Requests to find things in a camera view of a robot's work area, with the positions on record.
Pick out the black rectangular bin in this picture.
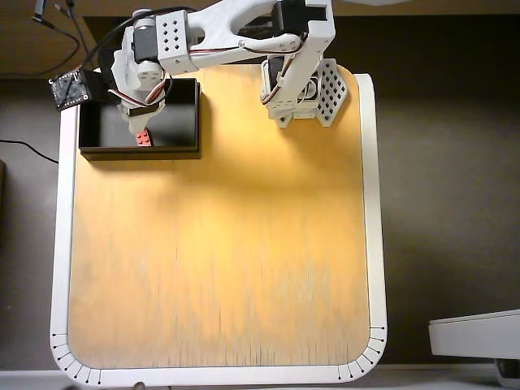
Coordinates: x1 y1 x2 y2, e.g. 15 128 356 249
78 77 203 161

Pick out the white plastic device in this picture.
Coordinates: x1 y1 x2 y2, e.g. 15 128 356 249
428 308 520 361

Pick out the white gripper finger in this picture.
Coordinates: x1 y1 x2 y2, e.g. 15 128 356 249
116 100 133 124
126 110 154 136

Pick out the thin dark cable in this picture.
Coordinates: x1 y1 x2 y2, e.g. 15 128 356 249
52 0 93 63

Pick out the thin black cable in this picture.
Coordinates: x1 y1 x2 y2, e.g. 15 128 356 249
0 139 61 165

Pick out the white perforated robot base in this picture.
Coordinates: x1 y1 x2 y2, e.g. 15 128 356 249
259 56 350 130

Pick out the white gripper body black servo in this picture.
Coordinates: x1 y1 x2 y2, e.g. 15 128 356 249
79 47 167 110

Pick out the white table rim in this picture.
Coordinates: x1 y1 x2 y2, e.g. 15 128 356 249
49 72 389 387

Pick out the red lego block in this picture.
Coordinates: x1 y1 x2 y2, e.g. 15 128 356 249
135 127 156 149

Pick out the black camera circuit board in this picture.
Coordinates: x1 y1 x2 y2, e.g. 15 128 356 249
48 69 91 111

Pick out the wooden desk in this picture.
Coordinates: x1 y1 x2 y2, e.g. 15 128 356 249
0 0 520 79

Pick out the black looping cable with plug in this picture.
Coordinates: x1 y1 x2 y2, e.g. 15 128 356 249
0 14 81 79

